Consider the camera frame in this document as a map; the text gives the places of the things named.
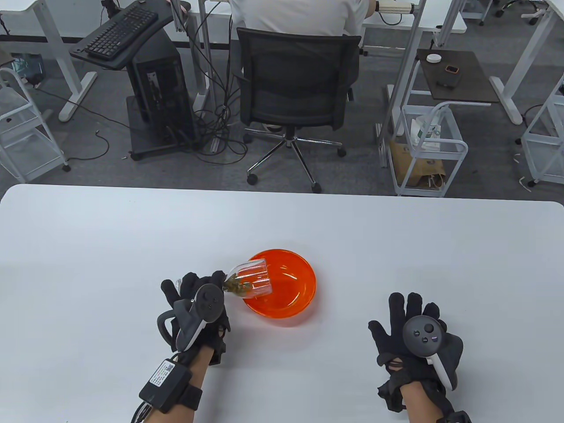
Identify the aluminium frame post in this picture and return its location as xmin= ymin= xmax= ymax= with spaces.
xmin=194 ymin=0 xmax=217 ymax=111
xmin=378 ymin=0 xmax=427 ymax=169

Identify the black keyboard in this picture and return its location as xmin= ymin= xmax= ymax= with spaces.
xmin=84 ymin=6 xmax=159 ymax=61

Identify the black mesh office chair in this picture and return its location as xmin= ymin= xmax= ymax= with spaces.
xmin=233 ymin=27 xmax=362 ymax=194

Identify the black computer tower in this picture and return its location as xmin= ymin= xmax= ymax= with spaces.
xmin=132 ymin=33 xmax=197 ymax=147

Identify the clear wine glass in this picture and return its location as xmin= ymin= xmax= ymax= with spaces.
xmin=174 ymin=259 xmax=273 ymax=301

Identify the pile of green raisins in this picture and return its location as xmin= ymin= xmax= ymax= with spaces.
xmin=224 ymin=277 xmax=255 ymax=297

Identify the person's left hand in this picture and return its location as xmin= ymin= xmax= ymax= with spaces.
xmin=160 ymin=270 xmax=231 ymax=364

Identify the white wire cart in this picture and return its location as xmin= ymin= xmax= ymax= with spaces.
xmin=521 ymin=75 xmax=564 ymax=186
xmin=0 ymin=67 xmax=71 ymax=184

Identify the person's left forearm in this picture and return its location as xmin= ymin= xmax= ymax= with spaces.
xmin=175 ymin=344 xmax=217 ymax=423

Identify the orange plastic bowl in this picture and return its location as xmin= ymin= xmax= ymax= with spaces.
xmin=242 ymin=249 xmax=317 ymax=327

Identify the brown paper bag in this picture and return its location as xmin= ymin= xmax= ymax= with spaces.
xmin=390 ymin=141 xmax=446 ymax=189

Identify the white cart with bag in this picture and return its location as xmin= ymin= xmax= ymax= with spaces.
xmin=393 ymin=102 xmax=469 ymax=197

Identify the black computer cart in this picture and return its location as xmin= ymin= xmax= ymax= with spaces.
xmin=69 ymin=0 xmax=197 ymax=162

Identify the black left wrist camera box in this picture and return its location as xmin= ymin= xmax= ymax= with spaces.
xmin=139 ymin=359 xmax=193 ymax=415

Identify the grey left hand controller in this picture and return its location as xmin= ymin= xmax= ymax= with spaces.
xmin=156 ymin=284 xmax=225 ymax=353

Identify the person's right forearm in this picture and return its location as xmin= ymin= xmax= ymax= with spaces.
xmin=398 ymin=381 xmax=446 ymax=423

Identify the person's right hand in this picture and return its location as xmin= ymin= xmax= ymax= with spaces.
xmin=368 ymin=292 xmax=464 ymax=391

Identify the long white desk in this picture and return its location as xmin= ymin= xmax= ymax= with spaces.
xmin=185 ymin=0 xmax=468 ymax=49

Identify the tangle of black cables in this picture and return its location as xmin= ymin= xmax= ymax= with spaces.
xmin=189 ymin=0 xmax=250 ymax=166

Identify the white desk with T-leg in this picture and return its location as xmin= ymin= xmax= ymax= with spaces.
xmin=489 ymin=0 xmax=564 ymax=126
xmin=0 ymin=0 xmax=98 ymax=122

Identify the white box in cart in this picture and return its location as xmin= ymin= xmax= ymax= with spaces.
xmin=409 ymin=116 xmax=443 ymax=146

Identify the grey hand controller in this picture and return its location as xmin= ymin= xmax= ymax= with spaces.
xmin=156 ymin=284 xmax=225 ymax=353
xmin=402 ymin=315 xmax=453 ymax=391

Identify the grey right hand controller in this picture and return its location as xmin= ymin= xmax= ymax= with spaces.
xmin=402 ymin=315 xmax=453 ymax=391

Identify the black floor cable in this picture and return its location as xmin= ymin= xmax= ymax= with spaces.
xmin=33 ymin=86 xmax=111 ymax=162

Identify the dark brown side table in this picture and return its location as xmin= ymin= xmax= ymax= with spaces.
xmin=416 ymin=49 xmax=501 ymax=106

